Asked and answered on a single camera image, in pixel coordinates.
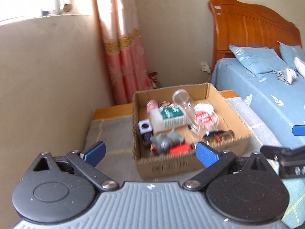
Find brown cardboard box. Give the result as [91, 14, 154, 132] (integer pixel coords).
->
[132, 83, 252, 179]

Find blue floral pillow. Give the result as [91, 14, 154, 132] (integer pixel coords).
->
[229, 44, 287, 77]

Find white wall socket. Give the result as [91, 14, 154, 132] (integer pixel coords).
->
[201, 62, 211, 73]

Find grey rubber animal toy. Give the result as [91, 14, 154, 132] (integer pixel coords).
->
[150, 129, 185, 155]

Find clear plastic cylinder tube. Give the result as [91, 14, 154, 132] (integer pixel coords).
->
[172, 89, 198, 126]

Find pink white garment on bed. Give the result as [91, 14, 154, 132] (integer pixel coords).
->
[294, 57, 305, 78]

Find red item on floor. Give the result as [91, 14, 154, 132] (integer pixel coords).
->
[148, 72, 158, 89]

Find grey green checked cloth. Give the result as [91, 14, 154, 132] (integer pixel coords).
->
[85, 97, 304, 228]

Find glass jar golden capsules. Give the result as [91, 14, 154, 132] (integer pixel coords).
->
[203, 130, 234, 146]

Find pink curtain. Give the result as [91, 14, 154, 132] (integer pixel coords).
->
[94, 0, 153, 104]

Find clear square plastic container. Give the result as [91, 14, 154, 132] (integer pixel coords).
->
[189, 110, 219, 136]

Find blue floral bed sheet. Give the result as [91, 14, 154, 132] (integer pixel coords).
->
[211, 58, 304, 149]

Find medical cotton swab bottle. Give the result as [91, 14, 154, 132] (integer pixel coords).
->
[149, 104, 187, 133]

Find wooden bed headboard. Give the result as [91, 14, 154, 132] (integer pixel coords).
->
[208, 0, 302, 69]

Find grey crumpled cloth on bed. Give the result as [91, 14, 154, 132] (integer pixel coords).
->
[277, 68, 297, 85]

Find red toy train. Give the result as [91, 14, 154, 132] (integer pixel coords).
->
[169, 143, 192, 155]

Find black toy car red wheels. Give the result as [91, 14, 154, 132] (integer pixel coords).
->
[138, 119, 153, 148]

